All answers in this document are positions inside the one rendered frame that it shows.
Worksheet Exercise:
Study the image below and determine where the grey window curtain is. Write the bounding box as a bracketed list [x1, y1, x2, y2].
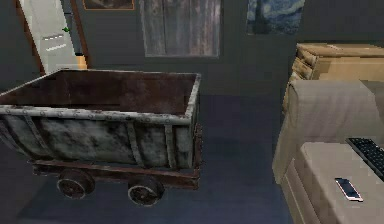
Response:
[139, 0, 222, 58]

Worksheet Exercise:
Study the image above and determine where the rusty grey mine cart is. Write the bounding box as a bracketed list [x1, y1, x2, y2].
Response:
[0, 68, 204, 208]

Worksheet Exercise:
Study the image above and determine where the blue swirly painting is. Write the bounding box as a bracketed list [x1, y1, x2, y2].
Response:
[246, 0, 306, 36]

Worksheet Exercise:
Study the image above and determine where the beige sofa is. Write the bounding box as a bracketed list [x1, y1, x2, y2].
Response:
[271, 79, 384, 224]

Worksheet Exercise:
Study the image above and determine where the orange framed dark picture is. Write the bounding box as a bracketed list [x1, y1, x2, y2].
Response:
[82, 0, 136, 11]

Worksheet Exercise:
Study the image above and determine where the white room door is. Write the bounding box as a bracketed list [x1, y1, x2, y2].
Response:
[18, 0, 84, 75]

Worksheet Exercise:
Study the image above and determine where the black and white phone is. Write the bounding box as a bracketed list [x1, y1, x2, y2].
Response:
[334, 177, 364, 203]

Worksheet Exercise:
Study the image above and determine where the black laptop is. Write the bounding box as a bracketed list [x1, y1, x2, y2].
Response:
[345, 137, 384, 183]

